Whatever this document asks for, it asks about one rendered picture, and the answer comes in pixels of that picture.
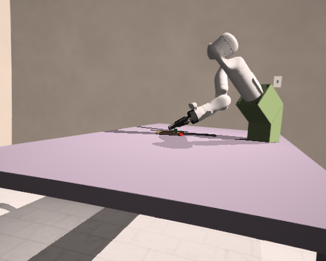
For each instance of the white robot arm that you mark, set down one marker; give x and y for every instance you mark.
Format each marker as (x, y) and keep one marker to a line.
(236, 70)

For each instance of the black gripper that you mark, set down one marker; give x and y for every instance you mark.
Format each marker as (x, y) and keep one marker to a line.
(192, 117)

